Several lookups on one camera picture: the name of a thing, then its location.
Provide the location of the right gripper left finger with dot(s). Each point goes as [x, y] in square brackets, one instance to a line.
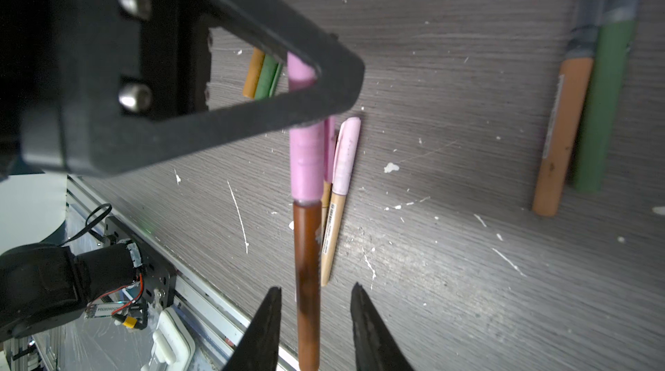
[259, 348]

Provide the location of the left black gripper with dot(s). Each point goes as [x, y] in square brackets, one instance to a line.
[52, 59]

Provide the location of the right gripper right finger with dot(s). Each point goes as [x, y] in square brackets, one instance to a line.
[375, 348]

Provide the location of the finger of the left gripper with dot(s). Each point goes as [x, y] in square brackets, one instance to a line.
[183, 69]

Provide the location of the brown pen cap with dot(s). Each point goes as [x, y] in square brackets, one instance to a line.
[253, 74]

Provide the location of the green pen cap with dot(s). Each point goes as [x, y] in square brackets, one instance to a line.
[268, 79]

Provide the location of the light pink marker pen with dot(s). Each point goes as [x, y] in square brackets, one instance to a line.
[344, 158]

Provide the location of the brown marker pen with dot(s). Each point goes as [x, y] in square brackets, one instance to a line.
[573, 80]

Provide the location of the green marker pen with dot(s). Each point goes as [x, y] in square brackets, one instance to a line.
[614, 41]

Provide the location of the gold tan marker pen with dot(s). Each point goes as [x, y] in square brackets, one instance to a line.
[329, 151]

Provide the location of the white grey remote device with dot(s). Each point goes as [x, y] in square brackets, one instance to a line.
[172, 345]

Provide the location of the aluminium frame front rail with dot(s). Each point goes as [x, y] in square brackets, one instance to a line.
[222, 317]

